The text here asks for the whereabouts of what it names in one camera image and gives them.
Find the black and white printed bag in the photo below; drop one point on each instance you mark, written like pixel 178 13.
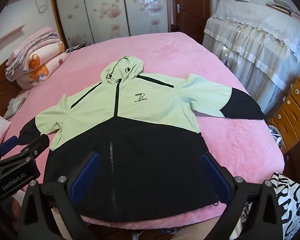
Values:
pixel 287 195

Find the brown wooden door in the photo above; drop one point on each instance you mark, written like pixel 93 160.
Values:
pixel 195 5

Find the floral sliding door wardrobe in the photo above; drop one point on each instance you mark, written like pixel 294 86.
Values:
pixel 102 5

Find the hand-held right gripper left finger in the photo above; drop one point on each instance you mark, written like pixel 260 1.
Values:
pixel 86 177

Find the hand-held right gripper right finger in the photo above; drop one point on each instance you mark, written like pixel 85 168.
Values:
pixel 215 177

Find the pink bear print quilt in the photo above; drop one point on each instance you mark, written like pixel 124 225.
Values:
pixel 52 51
pixel 50 72

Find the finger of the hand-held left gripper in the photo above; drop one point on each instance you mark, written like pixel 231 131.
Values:
pixel 38 142
pixel 7 145

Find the stack of books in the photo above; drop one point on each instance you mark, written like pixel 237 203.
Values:
pixel 282 6

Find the green and black hooded jacket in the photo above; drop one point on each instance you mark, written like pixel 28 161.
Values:
pixel 145 140

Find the person's left forearm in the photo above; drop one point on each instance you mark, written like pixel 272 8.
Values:
pixel 15 205

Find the pink fleece bed blanket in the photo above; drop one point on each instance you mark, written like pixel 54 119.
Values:
pixel 190 62

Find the wooden wall shelf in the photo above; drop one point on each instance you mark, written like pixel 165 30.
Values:
pixel 11 34

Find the wooden drawer cabinet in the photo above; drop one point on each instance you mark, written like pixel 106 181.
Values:
pixel 295 110

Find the wooden headboard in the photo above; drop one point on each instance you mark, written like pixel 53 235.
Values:
pixel 0 87

